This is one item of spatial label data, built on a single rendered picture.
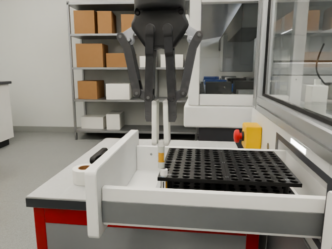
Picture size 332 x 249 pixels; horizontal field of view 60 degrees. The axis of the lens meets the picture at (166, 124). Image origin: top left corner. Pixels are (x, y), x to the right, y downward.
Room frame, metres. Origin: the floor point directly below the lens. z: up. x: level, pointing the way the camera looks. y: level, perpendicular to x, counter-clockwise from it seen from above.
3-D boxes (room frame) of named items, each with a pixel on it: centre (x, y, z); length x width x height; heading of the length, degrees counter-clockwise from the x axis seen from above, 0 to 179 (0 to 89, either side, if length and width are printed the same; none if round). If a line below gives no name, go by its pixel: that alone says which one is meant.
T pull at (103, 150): (0.54, 0.12, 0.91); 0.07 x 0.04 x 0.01; 173
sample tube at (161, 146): (0.45, 0.01, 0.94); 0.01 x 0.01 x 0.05
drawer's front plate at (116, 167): (0.54, 0.09, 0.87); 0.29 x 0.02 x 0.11; 173
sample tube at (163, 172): (0.44, 0.00, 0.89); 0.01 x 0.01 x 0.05
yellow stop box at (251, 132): (0.83, -0.25, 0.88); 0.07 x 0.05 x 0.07; 173
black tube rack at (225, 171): (0.51, -0.11, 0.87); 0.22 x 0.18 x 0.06; 83
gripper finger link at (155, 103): (0.45, 0.02, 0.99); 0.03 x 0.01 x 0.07; 173
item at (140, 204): (0.51, -0.12, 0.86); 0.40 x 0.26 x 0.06; 83
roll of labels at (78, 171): (0.77, 0.23, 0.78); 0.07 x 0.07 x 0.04
